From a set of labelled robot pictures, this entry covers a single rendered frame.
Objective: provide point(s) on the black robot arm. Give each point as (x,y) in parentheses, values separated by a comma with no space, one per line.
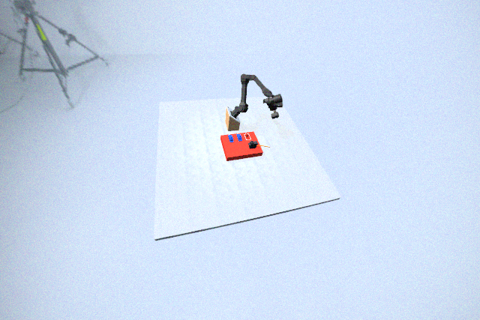
(270,100)

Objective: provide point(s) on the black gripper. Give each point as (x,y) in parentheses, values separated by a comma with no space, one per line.
(275,114)

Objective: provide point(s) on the red flat panel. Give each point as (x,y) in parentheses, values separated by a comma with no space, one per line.
(236,146)

